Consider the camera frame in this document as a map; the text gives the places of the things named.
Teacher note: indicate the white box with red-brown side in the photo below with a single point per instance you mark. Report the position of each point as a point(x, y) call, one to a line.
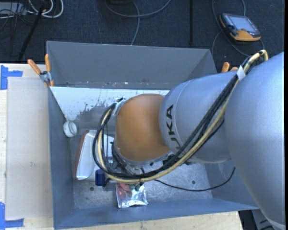
point(86, 157)

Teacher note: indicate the white round cup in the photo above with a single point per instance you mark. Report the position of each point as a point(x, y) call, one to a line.
point(70, 129)

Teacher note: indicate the grey metal bin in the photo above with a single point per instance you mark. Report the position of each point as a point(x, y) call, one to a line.
point(124, 63)

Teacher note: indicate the silver foil packet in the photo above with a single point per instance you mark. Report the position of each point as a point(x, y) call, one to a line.
point(132, 198)

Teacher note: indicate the pale wood flat board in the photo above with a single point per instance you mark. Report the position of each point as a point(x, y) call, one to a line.
point(26, 138)

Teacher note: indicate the dark blue small block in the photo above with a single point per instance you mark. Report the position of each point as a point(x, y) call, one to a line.
point(99, 177)

